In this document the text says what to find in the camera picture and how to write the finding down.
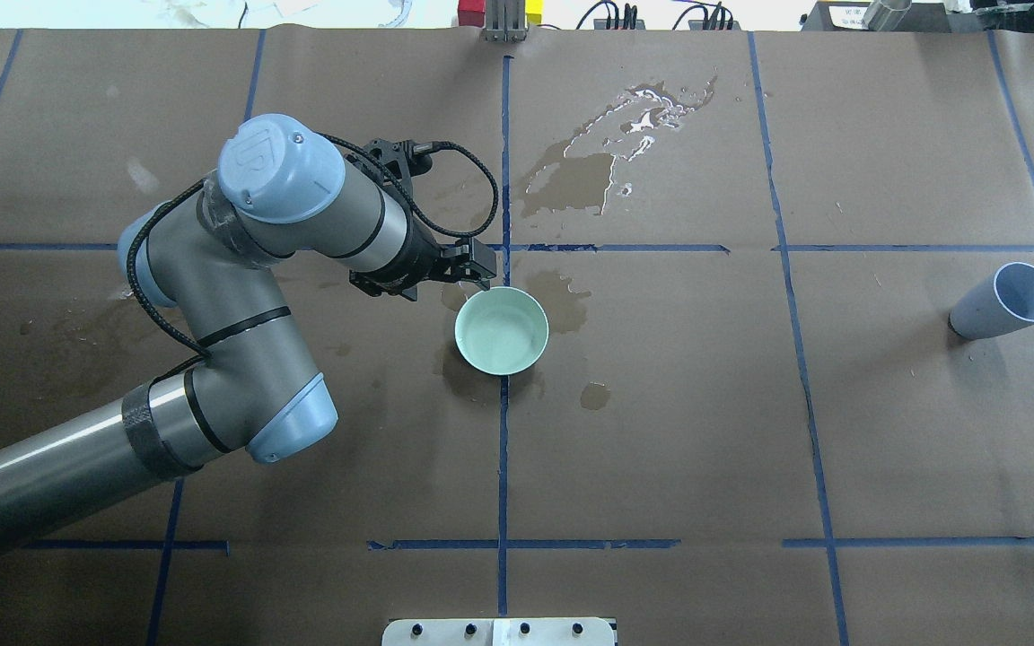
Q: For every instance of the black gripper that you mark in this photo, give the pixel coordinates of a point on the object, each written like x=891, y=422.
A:
x=417, y=256

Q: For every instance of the green ceramic bowl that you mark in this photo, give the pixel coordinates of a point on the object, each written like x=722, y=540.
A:
x=501, y=331

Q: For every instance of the blue plastic cup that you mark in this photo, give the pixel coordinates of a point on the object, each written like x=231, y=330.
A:
x=1001, y=304

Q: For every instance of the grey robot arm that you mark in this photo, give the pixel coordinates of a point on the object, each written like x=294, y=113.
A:
x=201, y=267

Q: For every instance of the red blue yellow blocks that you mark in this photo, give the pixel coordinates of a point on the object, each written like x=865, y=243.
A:
x=471, y=13

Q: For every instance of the white mounting pillar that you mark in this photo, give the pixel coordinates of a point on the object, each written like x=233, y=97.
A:
x=581, y=630

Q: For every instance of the steel tumbler cup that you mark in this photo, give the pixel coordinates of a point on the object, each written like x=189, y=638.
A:
x=885, y=15

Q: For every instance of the aluminium frame post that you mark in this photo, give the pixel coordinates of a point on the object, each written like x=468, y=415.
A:
x=505, y=21

